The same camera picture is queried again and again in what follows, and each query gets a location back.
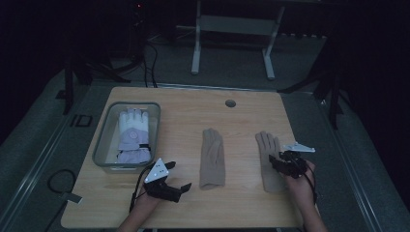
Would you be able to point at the black tripod stand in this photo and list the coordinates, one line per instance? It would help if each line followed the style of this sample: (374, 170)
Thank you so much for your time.
(69, 83)
(333, 96)

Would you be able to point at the clear plastic bin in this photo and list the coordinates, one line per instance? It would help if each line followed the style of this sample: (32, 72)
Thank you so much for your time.
(104, 135)

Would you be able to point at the round grey table grommet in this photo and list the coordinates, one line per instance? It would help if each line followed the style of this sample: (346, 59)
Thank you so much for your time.
(230, 103)

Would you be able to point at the person's right hand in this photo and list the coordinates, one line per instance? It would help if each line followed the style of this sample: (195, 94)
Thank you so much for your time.
(303, 188)

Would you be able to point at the beige knit glove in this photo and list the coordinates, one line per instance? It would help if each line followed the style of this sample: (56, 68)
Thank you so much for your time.
(212, 161)
(272, 183)

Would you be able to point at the person's left hand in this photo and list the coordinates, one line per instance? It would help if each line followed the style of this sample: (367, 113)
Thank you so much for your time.
(146, 202)

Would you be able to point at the lavender and white ski glove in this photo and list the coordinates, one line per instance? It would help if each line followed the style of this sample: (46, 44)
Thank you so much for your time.
(132, 135)

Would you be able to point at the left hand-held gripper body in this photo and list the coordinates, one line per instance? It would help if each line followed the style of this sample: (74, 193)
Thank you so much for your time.
(161, 190)

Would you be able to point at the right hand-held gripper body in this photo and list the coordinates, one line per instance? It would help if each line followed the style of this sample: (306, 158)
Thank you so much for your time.
(295, 166)

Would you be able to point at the white metal desk frame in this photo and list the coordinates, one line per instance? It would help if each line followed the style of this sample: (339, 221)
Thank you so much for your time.
(235, 25)

